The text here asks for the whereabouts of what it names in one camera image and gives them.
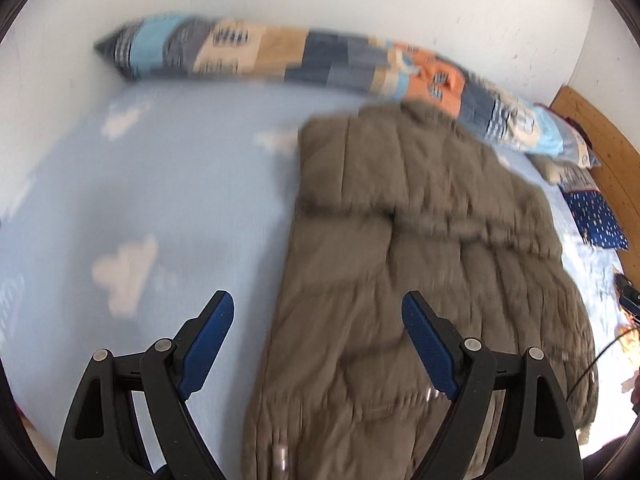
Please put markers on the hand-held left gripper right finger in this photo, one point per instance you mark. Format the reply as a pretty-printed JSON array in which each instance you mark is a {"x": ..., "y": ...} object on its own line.
[{"x": 430, "y": 345}]

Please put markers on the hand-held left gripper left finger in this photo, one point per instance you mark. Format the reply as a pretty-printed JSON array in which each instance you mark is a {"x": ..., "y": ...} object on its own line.
[{"x": 210, "y": 340}]

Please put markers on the brown quilted puffer jacket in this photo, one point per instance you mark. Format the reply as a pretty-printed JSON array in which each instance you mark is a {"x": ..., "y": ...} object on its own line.
[{"x": 400, "y": 200}]

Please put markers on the light blue bed sheet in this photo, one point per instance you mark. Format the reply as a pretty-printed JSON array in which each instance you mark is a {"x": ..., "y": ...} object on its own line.
[{"x": 175, "y": 185}]

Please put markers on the yellow floral cloth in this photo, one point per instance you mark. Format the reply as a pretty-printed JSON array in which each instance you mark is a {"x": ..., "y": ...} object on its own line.
[{"x": 631, "y": 340}]

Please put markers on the navy star-print pillow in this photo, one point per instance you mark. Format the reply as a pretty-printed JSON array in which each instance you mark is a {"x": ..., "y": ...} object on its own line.
[{"x": 597, "y": 220}]

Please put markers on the small beige pillow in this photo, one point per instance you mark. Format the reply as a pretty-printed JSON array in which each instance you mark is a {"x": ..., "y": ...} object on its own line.
[{"x": 547, "y": 170}]

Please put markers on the grey sketch-print pillow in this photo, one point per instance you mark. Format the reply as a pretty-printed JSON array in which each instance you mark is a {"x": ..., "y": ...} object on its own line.
[{"x": 575, "y": 177}]

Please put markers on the wooden headboard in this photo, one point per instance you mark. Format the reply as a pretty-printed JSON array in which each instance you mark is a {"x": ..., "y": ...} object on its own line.
[{"x": 610, "y": 160}]

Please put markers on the patchwork printed quilt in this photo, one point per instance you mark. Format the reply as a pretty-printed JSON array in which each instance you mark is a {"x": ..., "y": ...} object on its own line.
[{"x": 300, "y": 55}]

